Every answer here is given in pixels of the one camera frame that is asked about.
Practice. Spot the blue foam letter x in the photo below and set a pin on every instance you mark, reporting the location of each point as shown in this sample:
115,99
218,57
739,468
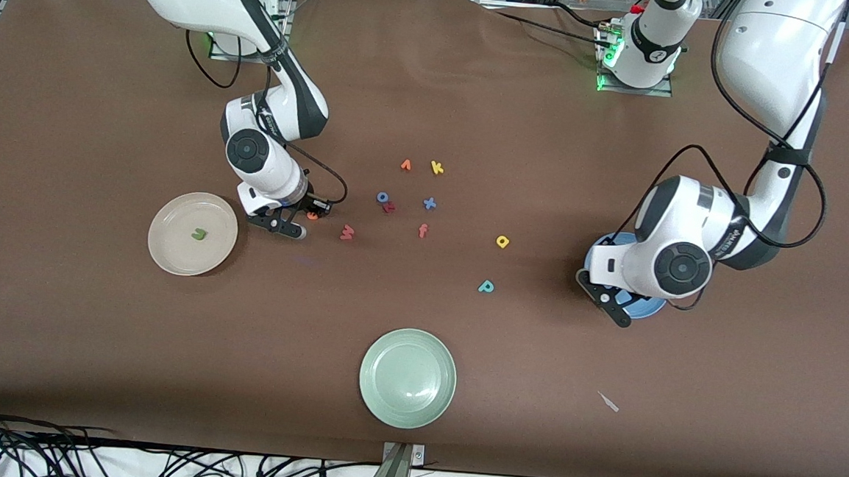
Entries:
429,203

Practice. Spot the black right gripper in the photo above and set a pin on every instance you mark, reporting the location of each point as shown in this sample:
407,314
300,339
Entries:
309,204

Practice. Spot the beige round plate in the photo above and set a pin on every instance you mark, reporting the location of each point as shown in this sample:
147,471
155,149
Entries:
174,238

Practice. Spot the yellow foam letter a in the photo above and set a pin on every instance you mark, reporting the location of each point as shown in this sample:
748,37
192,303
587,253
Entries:
505,243

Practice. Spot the aluminium camera pole bracket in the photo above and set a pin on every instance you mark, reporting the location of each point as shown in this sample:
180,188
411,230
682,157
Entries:
397,473

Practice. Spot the yellow foam letter k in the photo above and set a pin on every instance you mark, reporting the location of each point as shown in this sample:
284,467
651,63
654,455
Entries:
436,168

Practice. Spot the brown table cover sheet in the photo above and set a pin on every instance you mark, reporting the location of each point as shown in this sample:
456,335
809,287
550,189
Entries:
94,336

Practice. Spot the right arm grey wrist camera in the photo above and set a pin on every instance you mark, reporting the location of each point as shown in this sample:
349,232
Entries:
278,226

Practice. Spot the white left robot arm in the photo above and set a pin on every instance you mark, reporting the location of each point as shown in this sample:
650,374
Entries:
767,53

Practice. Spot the green foam letter u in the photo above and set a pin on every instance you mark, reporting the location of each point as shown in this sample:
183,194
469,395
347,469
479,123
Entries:
198,236

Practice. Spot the blue round plate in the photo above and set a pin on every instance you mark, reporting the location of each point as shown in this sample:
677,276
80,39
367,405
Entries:
649,308

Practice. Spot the small grey tape scrap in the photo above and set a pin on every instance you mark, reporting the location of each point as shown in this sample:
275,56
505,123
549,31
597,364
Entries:
608,402

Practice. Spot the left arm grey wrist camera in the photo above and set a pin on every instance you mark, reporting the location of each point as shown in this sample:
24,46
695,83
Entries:
612,303

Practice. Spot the coral foam letter f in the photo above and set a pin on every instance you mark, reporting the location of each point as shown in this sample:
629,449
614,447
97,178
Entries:
423,231

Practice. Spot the red foam letter w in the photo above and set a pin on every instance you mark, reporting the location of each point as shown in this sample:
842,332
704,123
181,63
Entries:
347,232

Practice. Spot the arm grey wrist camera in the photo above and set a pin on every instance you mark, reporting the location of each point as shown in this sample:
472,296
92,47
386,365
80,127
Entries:
612,303
278,226

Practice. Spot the teal foam letter p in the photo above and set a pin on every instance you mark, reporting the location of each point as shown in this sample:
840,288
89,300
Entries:
483,286

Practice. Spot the pale green round plate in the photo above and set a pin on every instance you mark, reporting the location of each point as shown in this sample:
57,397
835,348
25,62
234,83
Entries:
407,379

